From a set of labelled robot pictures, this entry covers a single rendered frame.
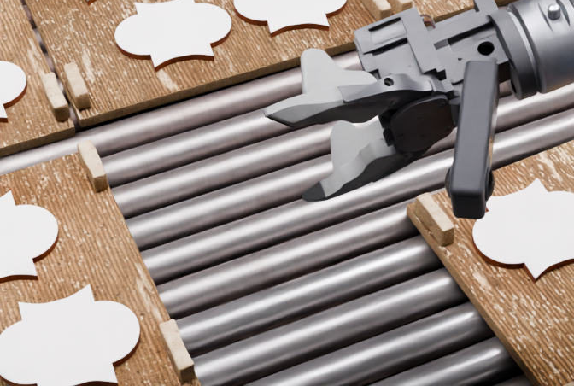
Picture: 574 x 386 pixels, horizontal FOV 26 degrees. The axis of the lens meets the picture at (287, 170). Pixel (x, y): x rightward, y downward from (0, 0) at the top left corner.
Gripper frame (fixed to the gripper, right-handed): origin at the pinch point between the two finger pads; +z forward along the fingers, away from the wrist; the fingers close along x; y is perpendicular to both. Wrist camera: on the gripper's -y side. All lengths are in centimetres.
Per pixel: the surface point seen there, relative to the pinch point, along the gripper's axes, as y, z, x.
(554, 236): 2.1, -22.6, -39.8
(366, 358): -4.9, 0.3, -34.6
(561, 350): -10.5, -17.9, -36.6
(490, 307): -3.7, -13.2, -36.8
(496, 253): 1.9, -16.1, -37.9
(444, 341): -5.1, -7.6, -37.5
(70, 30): 50, 21, -39
